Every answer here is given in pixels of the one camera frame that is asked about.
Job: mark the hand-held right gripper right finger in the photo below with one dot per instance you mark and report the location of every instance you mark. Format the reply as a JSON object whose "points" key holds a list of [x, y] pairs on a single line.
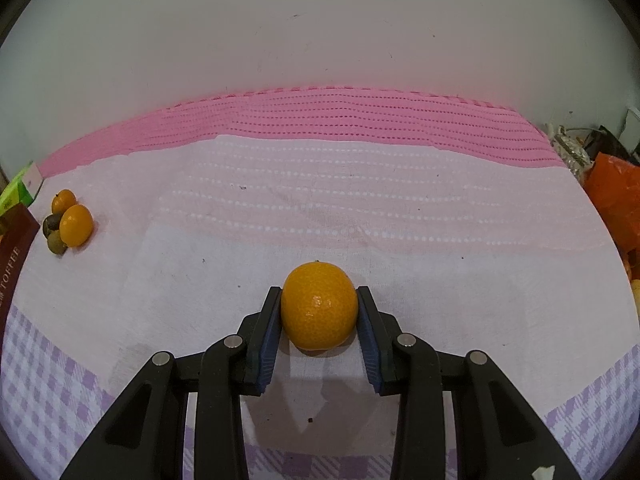
{"points": [[372, 360]]}

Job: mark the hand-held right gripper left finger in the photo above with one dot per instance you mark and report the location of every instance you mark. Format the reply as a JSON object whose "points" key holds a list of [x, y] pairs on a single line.
{"points": [[265, 355]]}

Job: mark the orange mandarin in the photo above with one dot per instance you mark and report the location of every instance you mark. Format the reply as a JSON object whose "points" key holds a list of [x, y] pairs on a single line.
{"points": [[76, 225], [64, 200], [320, 305]]}

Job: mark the tan longan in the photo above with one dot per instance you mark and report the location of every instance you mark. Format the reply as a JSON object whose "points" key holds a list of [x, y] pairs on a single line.
{"points": [[56, 244]]}

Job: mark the dark brown water chestnut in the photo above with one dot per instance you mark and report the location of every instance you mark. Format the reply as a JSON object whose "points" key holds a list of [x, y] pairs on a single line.
{"points": [[50, 223]]}

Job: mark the red and gold tin box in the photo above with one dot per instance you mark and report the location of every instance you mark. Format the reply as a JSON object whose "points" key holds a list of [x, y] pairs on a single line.
{"points": [[12, 260]]}

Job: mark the pink and purple checked tablecloth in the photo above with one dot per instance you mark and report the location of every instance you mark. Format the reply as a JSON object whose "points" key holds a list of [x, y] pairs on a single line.
{"points": [[350, 200]]}

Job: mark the crumpled silver wrapper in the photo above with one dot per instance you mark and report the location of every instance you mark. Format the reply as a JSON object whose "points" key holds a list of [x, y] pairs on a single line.
{"points": [[570, 155]]}

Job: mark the orange plastic bag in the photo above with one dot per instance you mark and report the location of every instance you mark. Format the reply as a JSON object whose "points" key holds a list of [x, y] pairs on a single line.
{"points": [[615, 195]]}

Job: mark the green tissue pack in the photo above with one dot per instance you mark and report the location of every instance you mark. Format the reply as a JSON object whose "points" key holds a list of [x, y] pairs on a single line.
{"points": [[17, 190]]}

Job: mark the black plastic bag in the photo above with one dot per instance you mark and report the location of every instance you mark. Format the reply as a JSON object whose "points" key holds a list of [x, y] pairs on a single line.
{"points": [[610, 142]]}

